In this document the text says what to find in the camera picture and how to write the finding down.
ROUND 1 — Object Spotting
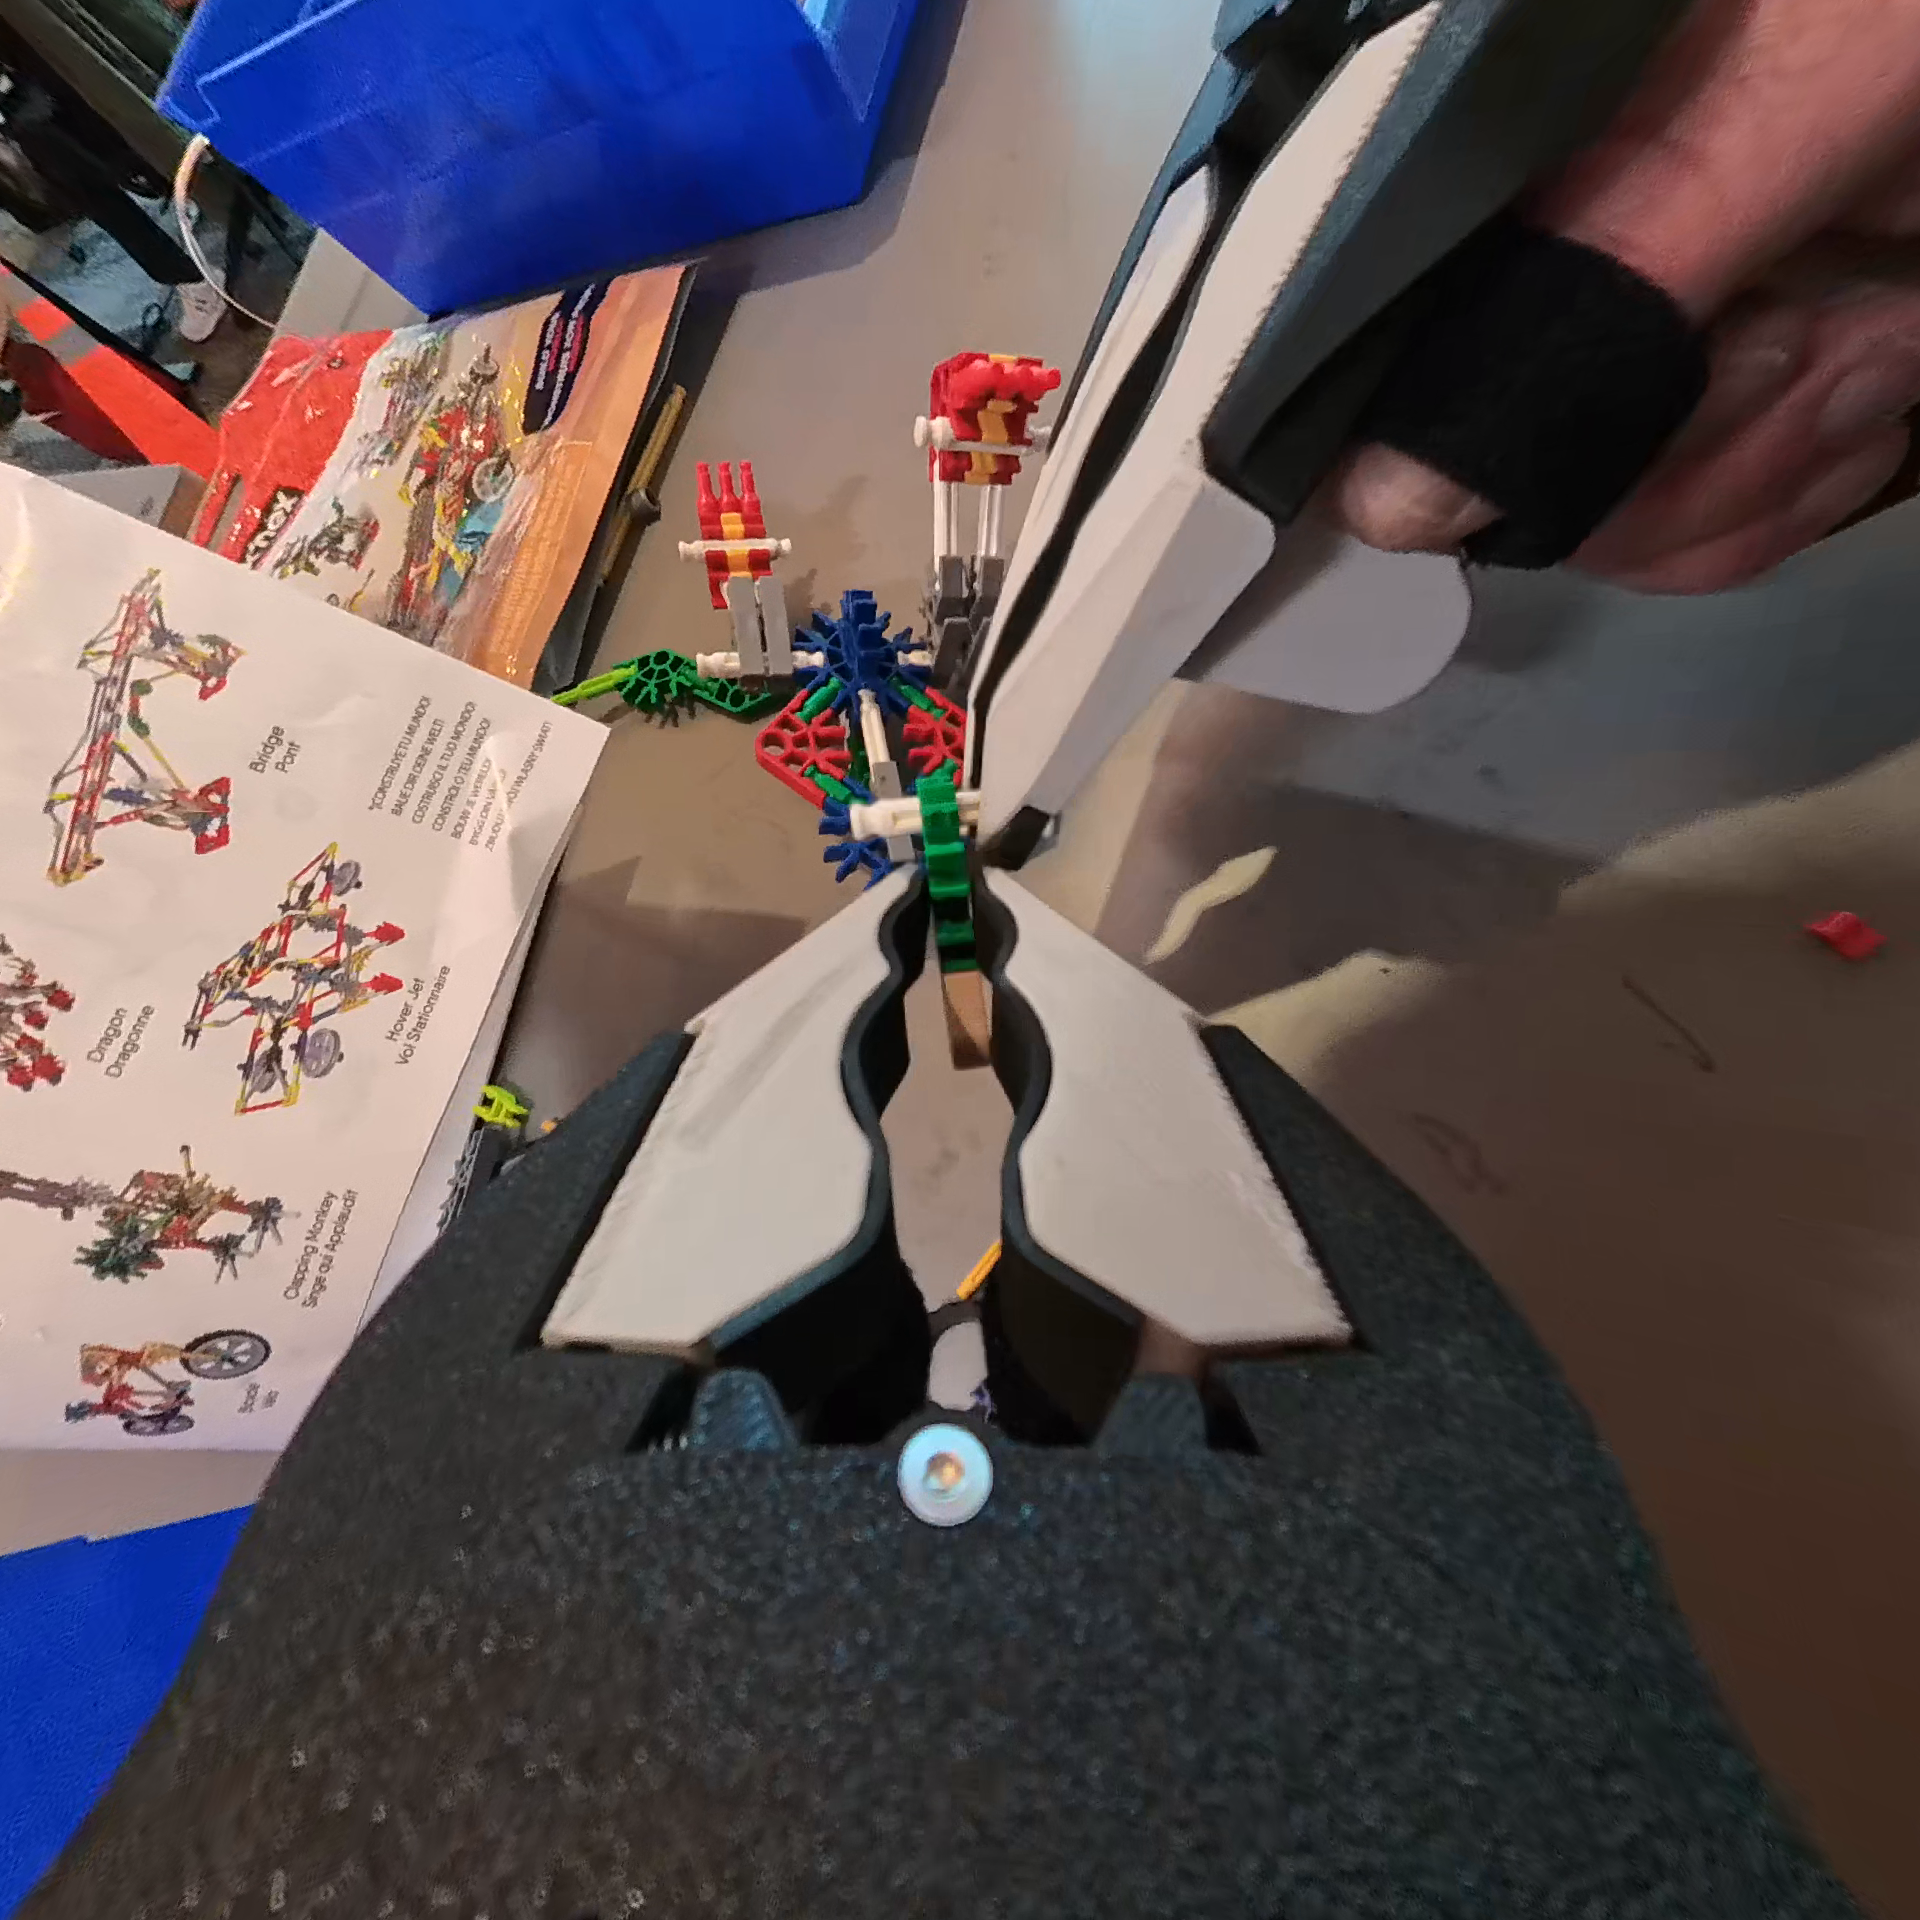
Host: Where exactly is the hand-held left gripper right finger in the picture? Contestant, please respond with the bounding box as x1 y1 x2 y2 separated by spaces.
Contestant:
968 871 1349 1383

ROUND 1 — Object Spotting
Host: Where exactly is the colourful toy construction model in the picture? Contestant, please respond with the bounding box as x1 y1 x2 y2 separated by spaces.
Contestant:
552 352 1065 888

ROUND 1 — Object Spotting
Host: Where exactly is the yellow rod with grey connector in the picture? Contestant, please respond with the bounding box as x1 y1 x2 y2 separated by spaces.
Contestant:
587 392 683 602

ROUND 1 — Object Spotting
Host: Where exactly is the large model picture poster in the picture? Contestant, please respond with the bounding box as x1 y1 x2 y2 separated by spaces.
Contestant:
0 456 608 1458

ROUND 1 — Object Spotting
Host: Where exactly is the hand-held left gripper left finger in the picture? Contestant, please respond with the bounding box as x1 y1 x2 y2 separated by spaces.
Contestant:
540 876 939 1383

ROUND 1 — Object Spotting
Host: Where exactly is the blue flat panel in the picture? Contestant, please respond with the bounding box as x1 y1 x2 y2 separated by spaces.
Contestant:
0 1500 257 1920

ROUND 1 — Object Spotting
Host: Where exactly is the green fan-shaped connector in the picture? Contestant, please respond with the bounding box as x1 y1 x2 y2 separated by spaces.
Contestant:
909 766 977 977

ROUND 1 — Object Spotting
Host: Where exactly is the blue plastic bin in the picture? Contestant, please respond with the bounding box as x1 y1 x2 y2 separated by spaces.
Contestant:
157 0 926 315

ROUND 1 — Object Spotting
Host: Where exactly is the person's right hand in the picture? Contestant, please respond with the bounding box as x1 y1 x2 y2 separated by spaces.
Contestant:
1335 0 1920 596

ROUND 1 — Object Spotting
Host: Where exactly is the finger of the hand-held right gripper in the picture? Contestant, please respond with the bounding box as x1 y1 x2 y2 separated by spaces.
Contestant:
1196 0 1450 501
968 167 1283 847

